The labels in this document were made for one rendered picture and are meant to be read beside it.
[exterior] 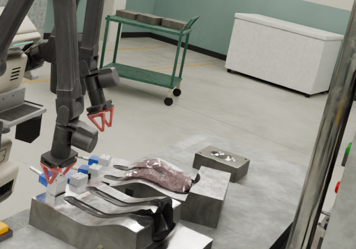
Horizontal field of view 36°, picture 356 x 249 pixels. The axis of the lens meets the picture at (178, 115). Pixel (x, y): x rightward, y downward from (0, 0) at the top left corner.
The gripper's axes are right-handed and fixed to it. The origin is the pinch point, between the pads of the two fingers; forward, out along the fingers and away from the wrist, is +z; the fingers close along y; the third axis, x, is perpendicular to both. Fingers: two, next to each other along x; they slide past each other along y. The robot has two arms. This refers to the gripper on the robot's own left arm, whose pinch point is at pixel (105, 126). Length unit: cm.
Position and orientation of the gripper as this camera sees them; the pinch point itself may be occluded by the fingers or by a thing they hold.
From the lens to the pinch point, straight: 206.9
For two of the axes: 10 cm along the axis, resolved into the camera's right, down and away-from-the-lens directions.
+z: 2.6, 9.5, 1.6
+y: 2.7, -2.3, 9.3
